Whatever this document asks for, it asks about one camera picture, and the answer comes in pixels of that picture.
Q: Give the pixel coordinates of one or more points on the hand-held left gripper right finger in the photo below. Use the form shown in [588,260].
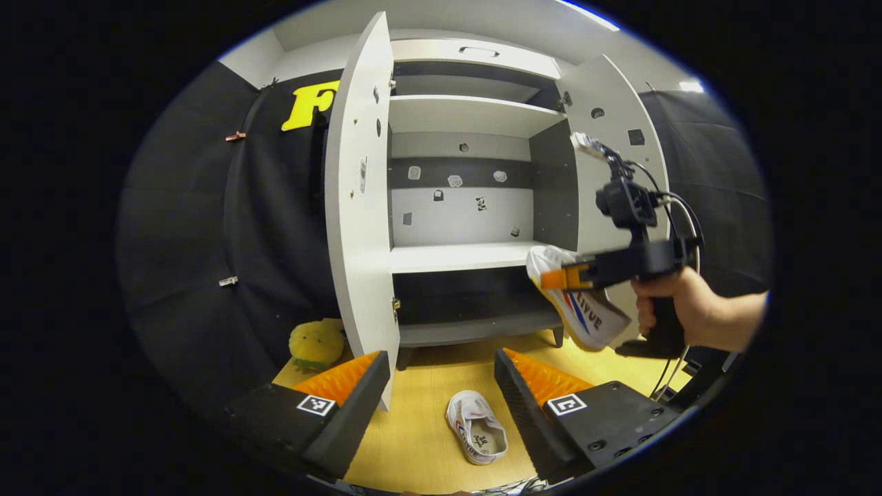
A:
[527,420]

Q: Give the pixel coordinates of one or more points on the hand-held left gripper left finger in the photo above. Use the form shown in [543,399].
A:
[351,427]

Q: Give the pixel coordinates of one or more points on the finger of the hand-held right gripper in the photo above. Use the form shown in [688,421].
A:
[565,278]

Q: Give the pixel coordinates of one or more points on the white shoe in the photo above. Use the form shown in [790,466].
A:
[592,320]
[468,410]

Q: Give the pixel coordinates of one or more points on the white shoe cabinet door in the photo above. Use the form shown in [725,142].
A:
[358,241]
[586,193]

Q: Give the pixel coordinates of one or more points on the white shoe cabinet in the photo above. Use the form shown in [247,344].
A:
[455,256]

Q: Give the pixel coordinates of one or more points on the white cabinet drawer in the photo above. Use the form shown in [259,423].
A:
[427,52]

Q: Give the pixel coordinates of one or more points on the yellow plush toy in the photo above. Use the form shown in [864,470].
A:
[315,341]

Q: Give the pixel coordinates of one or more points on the small ceiling light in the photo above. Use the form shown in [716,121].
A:
[691,87]

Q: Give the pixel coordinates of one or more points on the silver cloth clip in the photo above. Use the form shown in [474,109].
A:
[228,281]

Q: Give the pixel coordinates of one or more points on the black backdrop cloth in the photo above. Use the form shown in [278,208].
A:
[193,241]

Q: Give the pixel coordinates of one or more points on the red cloth clip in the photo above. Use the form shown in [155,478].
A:
[235,136]

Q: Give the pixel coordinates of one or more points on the black cloth clip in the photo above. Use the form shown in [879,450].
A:
[270,83]

